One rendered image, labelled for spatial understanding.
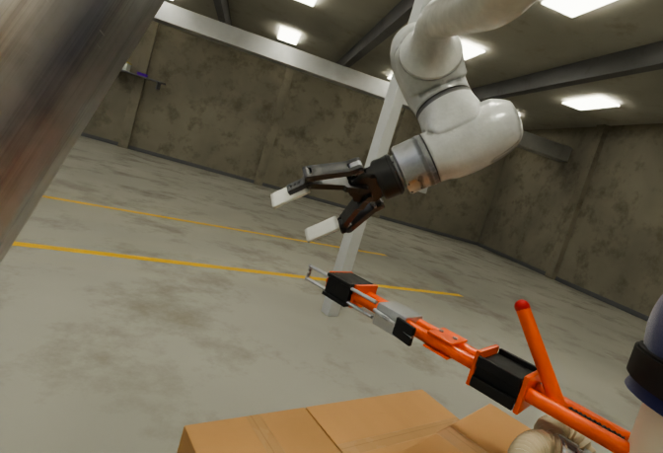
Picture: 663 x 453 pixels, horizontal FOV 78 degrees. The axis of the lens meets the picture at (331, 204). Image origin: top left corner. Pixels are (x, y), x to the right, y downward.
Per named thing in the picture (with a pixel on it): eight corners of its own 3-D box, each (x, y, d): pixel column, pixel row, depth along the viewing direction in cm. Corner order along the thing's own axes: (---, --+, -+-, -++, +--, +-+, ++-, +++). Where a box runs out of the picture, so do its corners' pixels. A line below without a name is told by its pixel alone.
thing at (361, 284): (372, 306, 90) (378, 285, 89) (350, 308, 84) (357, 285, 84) (344, 291, 95) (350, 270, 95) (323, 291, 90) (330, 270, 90)
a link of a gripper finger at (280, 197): (311, 192, 68) (309, 190, 68) (273, 209, 70) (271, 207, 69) (307, 180, 70) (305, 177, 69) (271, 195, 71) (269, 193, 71)
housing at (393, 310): (417, 337, 81) (424, 315, 80) (399, 340, 76) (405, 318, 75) (390, 320, 85) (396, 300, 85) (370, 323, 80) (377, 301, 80)
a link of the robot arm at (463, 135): (443, 192, 74) (414, 132, 78) (528, 157, 71) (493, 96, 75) (440, 175, 64) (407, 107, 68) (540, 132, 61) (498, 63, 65)
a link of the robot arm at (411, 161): (443, 191, 71) (411, 205, 72) (424, 155, 77) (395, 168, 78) (433, 162, 64) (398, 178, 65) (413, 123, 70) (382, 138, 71)
